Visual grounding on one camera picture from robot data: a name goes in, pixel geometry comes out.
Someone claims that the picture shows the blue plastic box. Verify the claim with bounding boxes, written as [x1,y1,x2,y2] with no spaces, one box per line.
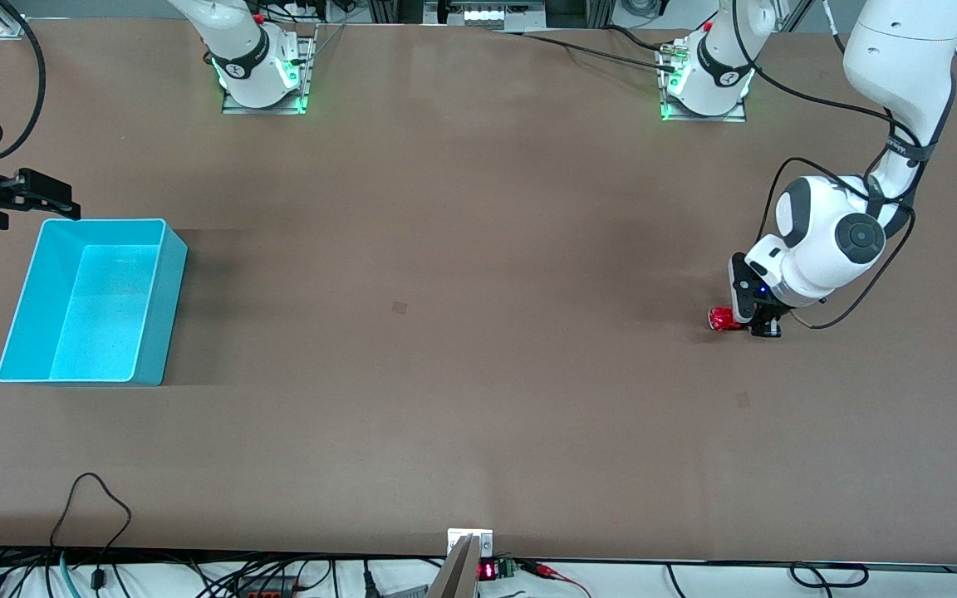
[0,218,189,388]

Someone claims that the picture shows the lit white equipment panel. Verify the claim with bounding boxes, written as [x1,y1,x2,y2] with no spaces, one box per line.
[424,0,548,33]

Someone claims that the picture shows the black orange power strip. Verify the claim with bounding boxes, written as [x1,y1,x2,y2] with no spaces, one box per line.
[233,573,297,598]

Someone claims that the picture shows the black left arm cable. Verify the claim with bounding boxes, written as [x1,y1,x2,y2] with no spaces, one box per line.
[729,0,919,331]

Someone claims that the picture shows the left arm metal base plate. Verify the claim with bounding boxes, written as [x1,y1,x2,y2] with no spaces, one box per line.
[658,42,748,124]

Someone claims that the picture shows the black coiled cable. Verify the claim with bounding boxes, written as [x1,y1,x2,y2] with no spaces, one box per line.
[665,562,871,598]

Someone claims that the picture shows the short black table cable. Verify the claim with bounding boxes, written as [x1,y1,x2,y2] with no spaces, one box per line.
[606,25,664,52]

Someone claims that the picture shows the long black table cable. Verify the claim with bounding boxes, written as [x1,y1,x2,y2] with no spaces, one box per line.
[491,30,679,72]

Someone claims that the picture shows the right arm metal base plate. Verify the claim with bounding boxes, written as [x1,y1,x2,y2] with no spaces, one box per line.
[221,25,318,115]

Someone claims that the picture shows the red clip wires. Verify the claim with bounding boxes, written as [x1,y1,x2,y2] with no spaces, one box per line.
[516,560,593,598]

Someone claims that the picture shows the thin black looped cable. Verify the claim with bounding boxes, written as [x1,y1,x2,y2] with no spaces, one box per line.
[50,473,133,586]

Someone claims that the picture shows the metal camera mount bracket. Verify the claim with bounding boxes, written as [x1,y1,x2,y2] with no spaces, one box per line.
[427,528,495,598]

